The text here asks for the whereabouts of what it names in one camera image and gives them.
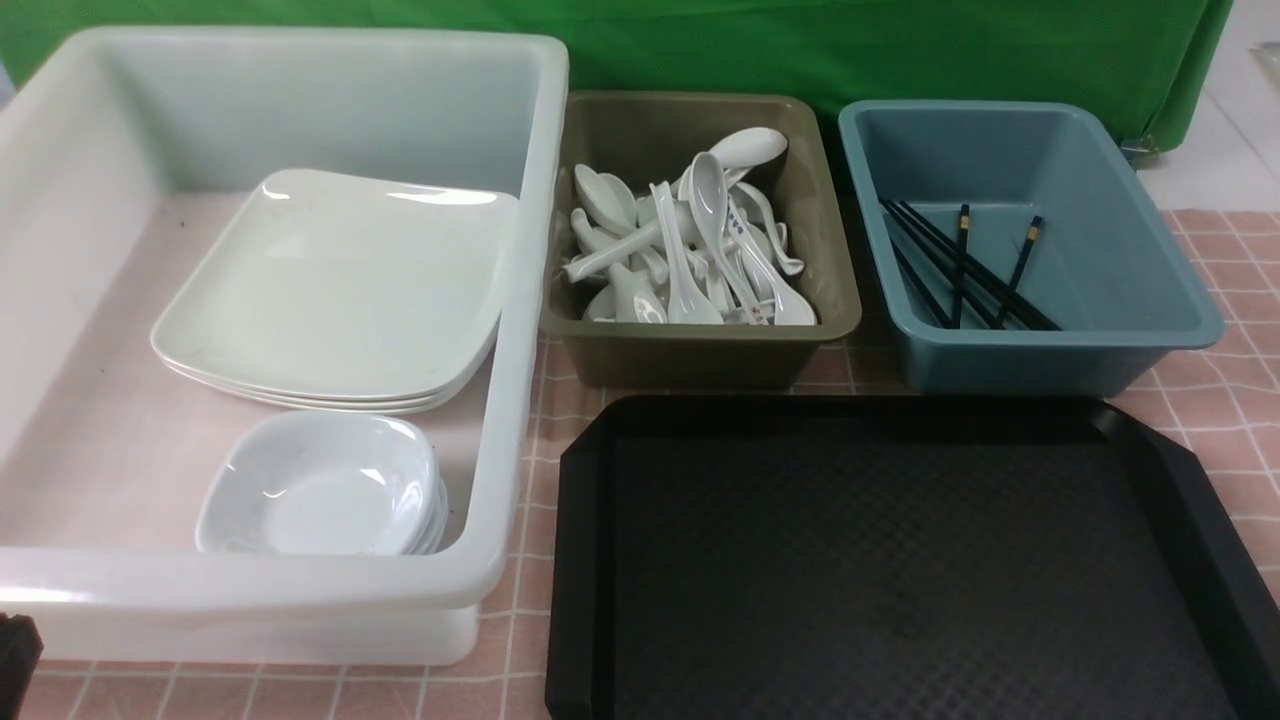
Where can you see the large white square plate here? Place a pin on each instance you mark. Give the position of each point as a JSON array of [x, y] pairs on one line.
[[323, 280]]

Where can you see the white bowl tray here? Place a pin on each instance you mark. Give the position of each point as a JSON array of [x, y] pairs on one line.
[[321, 483]]

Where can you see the white square plate in tub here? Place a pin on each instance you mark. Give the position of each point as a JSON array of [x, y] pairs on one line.
[[393, 406]]

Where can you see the white spoon front centre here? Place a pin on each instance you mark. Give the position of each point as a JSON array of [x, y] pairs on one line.
[[686, 303]]

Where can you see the white spoon blue mark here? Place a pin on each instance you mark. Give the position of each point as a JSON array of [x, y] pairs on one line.
[[709, 202]]

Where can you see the black plastic serving tray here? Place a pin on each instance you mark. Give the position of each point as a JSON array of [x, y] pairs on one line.
[[898, 557]]

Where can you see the olive green plastic bin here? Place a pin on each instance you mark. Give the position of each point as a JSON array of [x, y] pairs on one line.
[[649, 136]]

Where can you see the white spoon top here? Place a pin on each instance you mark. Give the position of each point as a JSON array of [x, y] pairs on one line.
[[747, 149]]

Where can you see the white bowl in tub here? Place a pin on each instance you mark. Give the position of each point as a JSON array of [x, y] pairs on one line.
[[432, 530]]

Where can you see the short black chopstick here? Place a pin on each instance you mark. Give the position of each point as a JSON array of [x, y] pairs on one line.
[[941, 318]]

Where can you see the black chopstick gold band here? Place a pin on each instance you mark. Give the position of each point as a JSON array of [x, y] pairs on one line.
[[1008, 304], [958, 279]]

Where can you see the blue plastic bin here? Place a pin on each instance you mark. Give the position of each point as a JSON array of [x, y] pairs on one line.
[[1107, 291]]

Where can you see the black chopstick gold band right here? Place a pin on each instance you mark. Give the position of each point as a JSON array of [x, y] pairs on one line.
[[1008, 304]]

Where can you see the large white plastic tub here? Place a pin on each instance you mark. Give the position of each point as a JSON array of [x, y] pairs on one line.
[[124, 158]]

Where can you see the green cloth backdrop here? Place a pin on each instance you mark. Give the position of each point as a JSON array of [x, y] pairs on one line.
[[1137, 65]]

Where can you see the pink checkered tablecloth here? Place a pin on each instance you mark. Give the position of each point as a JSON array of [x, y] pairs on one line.
[[1221, 403]]

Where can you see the black object bottom left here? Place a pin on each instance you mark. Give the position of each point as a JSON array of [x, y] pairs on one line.
[[20, 649]]

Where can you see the white spoon long handle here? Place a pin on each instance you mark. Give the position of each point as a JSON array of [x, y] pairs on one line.
[[605, 251]]

